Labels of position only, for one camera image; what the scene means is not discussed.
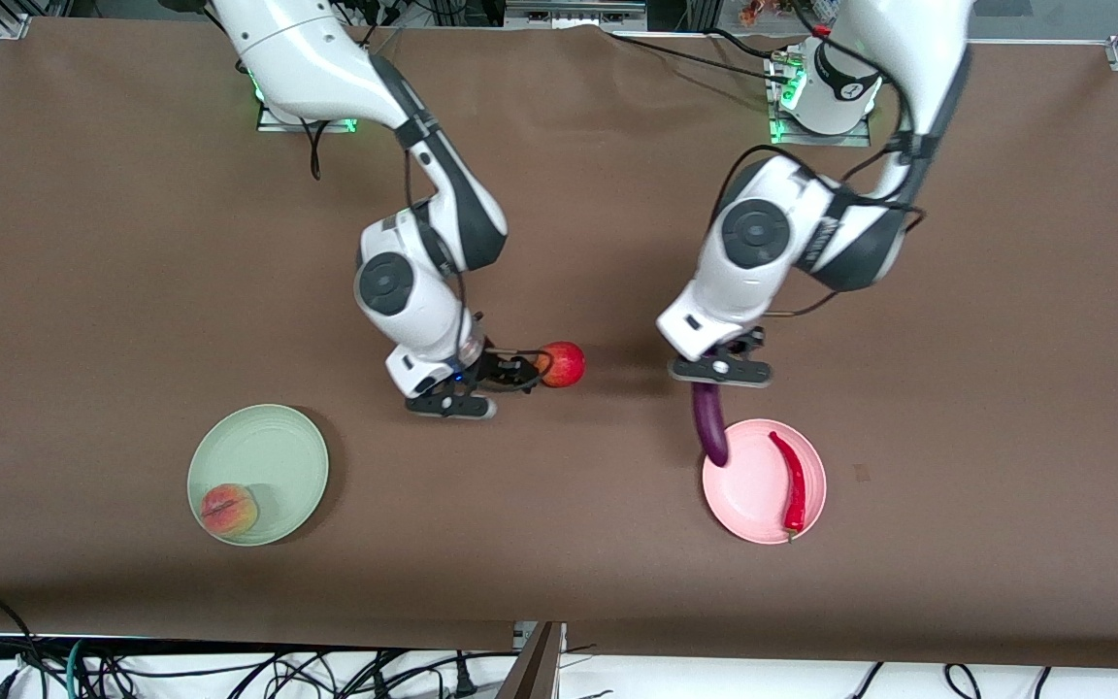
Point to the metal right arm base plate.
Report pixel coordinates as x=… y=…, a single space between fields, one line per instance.
x=331 y=127

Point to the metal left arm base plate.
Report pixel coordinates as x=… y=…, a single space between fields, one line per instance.
x=855 y=141

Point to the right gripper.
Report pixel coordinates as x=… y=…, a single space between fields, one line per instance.
x=498 y=368

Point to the table cover sheet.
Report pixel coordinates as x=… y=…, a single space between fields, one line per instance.
x=132 y=243

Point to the red pomegranate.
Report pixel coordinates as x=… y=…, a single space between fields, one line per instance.
x=566 y=364

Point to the aluminium profile post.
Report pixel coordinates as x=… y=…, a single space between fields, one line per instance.
x=535 y=670

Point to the pink round plate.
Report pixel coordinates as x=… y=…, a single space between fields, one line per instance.
x=753 y=495

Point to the pale green round plate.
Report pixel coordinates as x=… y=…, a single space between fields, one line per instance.
x=268 y=456

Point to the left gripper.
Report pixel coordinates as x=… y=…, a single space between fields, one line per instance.
x=749 y=342

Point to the red-orange background object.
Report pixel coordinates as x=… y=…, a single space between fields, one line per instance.
x=761 y=12

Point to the red chili pepper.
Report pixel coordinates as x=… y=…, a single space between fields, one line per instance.
x=797 y=485

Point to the long purple eggplant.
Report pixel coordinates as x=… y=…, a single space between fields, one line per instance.
x=710 y=427

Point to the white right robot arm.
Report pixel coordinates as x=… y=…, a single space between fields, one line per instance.
x=307 y=58

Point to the grey background device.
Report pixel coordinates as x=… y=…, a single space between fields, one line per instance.
x=569 y=14

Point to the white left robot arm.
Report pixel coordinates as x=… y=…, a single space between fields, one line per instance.
x=908 y=49

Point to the orange-pink peach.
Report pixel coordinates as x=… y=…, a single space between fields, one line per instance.
x=229 y=511

